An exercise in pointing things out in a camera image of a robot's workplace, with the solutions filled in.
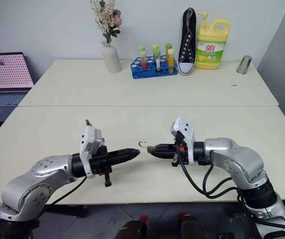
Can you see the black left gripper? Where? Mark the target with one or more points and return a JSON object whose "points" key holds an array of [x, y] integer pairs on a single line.
{"points": [[100, 161]]}

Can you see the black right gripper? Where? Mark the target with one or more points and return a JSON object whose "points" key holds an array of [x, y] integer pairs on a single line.
{"points": [[181, 156]]}

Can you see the small metal hook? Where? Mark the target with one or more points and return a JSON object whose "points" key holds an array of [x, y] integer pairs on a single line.
{"points": [[151, 149]]}

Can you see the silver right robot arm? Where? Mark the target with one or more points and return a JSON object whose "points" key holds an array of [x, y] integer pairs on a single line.
{"points": [[242, 164]]}

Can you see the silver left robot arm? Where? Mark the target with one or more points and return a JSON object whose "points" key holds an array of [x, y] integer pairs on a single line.
{"points": [[45, 174]]}

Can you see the dark rounded shape red top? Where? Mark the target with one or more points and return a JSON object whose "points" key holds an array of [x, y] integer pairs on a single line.
{"points": [[135, 229], [191, 227]]}

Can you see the blue test tube rack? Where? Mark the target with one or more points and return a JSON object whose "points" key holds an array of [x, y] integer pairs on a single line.
{"points": [[152, 73]]}

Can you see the green-capped tube with white label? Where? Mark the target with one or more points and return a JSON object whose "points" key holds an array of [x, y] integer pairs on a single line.
{"points": [[158, 62]]}

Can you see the yellow-capped tube with orange liquid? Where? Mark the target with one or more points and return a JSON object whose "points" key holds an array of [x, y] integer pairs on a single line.
{"points": [[171, 61]]}

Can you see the green-capped tube with red liquid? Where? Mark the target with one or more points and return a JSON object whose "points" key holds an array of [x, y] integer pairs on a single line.
{"points": [[144, 62]]}

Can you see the white ceramic vase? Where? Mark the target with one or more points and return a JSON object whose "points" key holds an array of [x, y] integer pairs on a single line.
{"points": [[111, 58]]}

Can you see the green-capped tube with yellow liquid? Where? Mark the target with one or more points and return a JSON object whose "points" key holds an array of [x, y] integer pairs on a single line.
{"points": [[168, 47]]}

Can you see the green-capped empty tube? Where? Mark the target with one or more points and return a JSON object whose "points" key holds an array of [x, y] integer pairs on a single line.
{"points": [[155, 47], [141, 47]]}

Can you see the yellow detergent pump bottle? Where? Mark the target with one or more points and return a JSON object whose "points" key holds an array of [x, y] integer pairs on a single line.
{"points": [[211, 49]]}

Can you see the black canvas sneaker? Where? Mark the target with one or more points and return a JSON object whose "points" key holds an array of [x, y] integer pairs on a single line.
{"points": [[188, 39]]}

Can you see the silver metal cup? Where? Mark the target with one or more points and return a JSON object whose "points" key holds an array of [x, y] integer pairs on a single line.
{"points": [[244, 64]]}

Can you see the dried flower bouquet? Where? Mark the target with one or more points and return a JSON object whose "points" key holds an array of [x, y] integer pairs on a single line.
{"points": [[106, 17]]}

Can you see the open grey laptop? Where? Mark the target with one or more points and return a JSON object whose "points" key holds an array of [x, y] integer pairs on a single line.
{"points": [[6, 71]]}

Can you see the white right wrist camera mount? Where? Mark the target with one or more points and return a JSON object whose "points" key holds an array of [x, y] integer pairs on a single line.
{"points": [[186, 132]]}

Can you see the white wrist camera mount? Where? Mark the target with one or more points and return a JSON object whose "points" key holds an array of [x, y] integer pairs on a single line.
{"points": [[186, 132], [87, 149]]}

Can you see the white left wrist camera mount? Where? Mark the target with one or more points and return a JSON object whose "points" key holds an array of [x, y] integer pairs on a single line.
{"points": [[87, 149]]}

